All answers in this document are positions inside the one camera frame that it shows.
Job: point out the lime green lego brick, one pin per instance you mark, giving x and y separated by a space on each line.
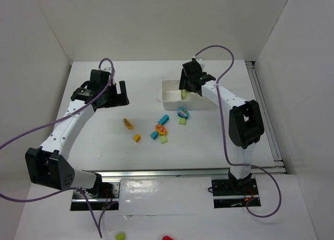
182 121
184 94
163 139

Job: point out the white three-compartment tray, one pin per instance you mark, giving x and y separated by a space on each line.
172 101

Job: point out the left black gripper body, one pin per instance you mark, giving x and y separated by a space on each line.
118 100

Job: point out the green lego brick foreground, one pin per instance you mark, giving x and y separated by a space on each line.
120 236

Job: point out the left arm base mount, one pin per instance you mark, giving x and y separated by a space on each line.
107 199

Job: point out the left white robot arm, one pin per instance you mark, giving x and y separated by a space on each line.
48 164

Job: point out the aluminium rail front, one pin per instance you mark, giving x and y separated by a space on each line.
162 173

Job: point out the yellow striped bee lego brick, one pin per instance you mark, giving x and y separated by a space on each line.
128 124

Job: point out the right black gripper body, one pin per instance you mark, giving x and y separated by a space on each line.
190 84

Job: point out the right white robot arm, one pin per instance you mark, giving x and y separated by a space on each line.
242 123

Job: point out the lime green lego brick bottom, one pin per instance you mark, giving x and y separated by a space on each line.
163 139

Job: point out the small orange lego brick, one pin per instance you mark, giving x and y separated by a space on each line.
137 138

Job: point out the orange butterfly lego brick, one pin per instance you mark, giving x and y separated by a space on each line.
160 129

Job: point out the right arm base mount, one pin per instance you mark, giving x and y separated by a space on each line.
225 196

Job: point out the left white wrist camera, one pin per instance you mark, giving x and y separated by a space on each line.
108 69

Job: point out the red object foreground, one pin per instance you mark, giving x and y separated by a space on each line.
166 237

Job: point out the teal long lego brick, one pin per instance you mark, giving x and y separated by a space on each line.
163 119

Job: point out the teal frog lego brick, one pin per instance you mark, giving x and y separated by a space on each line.
183 113

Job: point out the small teal lego brick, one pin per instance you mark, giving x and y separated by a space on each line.
154 135

